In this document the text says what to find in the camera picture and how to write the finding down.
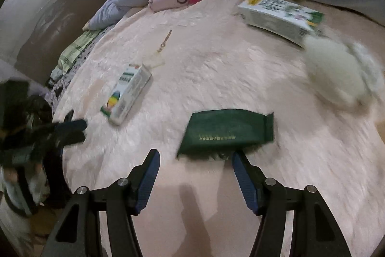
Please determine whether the gold keychain clear tag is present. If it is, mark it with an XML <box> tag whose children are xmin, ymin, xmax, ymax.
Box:
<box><xmin>141</xmin><ymin>30</ymin><xmax>174</xmax><ymax>68</ymax></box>

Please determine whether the white box rainbow label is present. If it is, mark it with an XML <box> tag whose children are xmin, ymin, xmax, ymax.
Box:
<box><xmin>100</xmin><ymin>64</ymin><xmax>152</xmax><ymax>126</ymax></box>

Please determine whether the dark green pouch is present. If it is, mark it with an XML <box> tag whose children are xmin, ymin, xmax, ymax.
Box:
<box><xmin>176</xmin><ymin>109</ymin><xmax>275</xmax><ymax>160</ymax></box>

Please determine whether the pink fringed blanket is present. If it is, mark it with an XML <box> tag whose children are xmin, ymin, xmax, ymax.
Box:
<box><xmin>52</xmin><ymin>0</ymin><xmax>385</xmax><ymax>257</ymax></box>

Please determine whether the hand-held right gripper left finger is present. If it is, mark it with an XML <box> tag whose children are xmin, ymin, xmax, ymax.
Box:
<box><xmin>39</xmin><ymin>149</ymin><xmax>161</xmax><ymax>257</ymax></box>

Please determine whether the large white green box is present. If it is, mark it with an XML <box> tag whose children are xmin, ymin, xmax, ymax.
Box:
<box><xmin>237</xmin><ymin>0</ymin><xmax>325</xmax><ymax>48</ymax></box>

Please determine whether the wooden bed frame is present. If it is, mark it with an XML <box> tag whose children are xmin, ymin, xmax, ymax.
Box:
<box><xmin>13</xmin><ymin>0</ymin><xmax>121</xmax><ymax>86</ymax></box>

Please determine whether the green plaid cloth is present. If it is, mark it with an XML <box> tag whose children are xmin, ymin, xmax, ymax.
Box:
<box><xmin>50</xmin><ymin>30</ymin><xmax>100</xmax><ymax>86</ymax></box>

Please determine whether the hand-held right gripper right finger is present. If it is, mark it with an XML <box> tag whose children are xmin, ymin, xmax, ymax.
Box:
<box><xmin>231</xmin><ymin>151</ymin><xmax>352</xmax><ymax>257</ymax></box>

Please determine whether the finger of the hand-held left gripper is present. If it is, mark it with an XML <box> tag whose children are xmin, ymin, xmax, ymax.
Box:
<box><xmin>53</xmin><ymin>131</ymin><xmax>87</xmax><ymax>147</ymax></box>
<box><xmin>52</xmin><ymin>119</ymin><xmax>88</xmax><ymax>133</ymax></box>

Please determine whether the white fluffy plush toy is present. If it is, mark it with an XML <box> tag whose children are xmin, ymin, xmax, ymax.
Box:
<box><xmin>303</xmin><ymin>33</ymin><xmax>385</xmax><ymax>109</ymax></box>

